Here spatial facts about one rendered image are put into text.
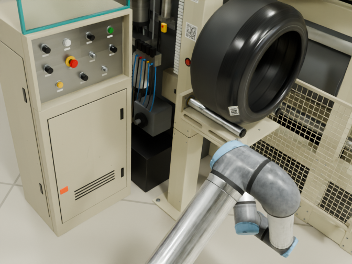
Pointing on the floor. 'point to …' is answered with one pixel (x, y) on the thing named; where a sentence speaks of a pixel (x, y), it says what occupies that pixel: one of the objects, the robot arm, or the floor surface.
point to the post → (176, 168)
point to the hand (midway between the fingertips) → (237, 140)
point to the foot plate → (161, 201)
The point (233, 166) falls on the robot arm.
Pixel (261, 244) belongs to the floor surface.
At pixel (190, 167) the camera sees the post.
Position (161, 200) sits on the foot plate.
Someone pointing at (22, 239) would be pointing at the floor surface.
